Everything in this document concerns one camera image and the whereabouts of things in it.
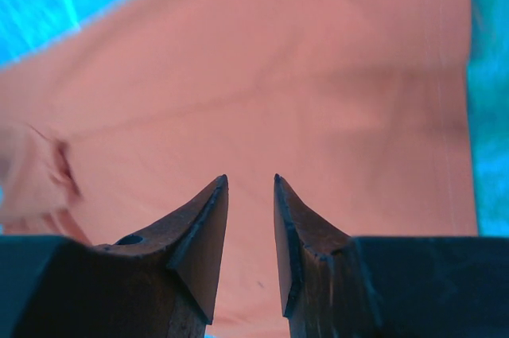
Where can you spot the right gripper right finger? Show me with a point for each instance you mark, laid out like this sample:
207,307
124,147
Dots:
337,285

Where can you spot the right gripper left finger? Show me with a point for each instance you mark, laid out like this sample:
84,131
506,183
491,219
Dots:
160,281

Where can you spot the orange t shirt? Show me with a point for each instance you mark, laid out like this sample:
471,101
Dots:
359,104

